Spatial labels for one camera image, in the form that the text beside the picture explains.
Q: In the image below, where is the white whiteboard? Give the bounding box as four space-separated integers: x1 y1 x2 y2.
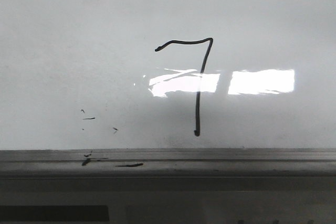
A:
1 0 335 150

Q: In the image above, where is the grey base below whiteboard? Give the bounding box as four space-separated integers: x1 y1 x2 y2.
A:
1 177 335 223

